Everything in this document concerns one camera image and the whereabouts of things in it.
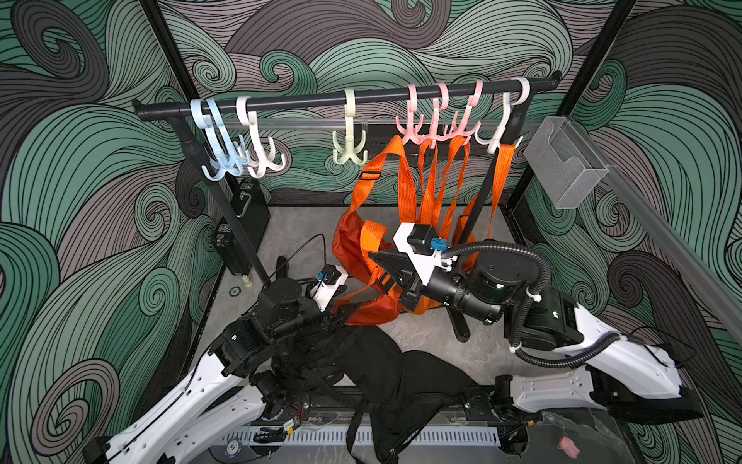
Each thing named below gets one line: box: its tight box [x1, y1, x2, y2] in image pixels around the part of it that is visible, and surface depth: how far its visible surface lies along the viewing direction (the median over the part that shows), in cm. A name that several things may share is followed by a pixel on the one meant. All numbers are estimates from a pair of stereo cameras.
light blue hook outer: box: [190, 98, 243, 182], surface depth 46 cm
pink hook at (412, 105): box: [395, 84, 425, 145], surface depth 53 cm
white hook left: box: [235, 95, 286, 179], surface depth 47 cm
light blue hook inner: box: [206, 96, 251, 177], surface depth 47 cm
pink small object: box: [557, 435, 581, 460], surface depth 67 cm
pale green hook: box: [332, 87, 370, 166], surface depth 49 cm
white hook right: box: [474, 77, 532, 155], surface depth 53 cm
